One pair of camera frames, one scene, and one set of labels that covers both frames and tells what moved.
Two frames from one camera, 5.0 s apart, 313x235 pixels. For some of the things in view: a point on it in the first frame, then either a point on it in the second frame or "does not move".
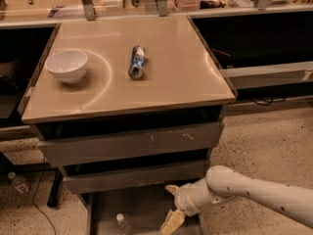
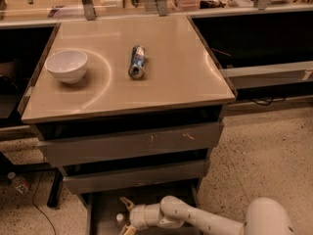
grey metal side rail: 270,74 does not move
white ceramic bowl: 68,66 does not move
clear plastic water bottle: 120,221 does not move
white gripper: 182,198 -> 138,215
